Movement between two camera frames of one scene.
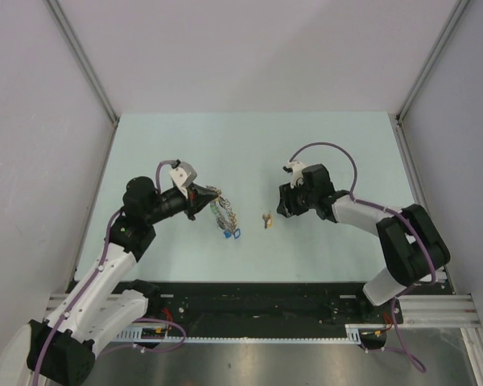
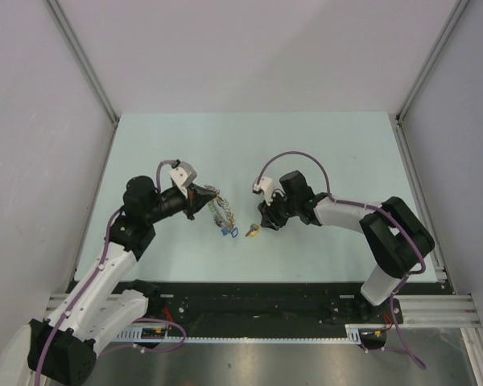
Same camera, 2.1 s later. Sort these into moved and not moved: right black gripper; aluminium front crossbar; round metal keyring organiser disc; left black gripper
Moved: right black gripper
Not moved: round metal keyring organiser disc; left black gripper; aluminium front crossbar
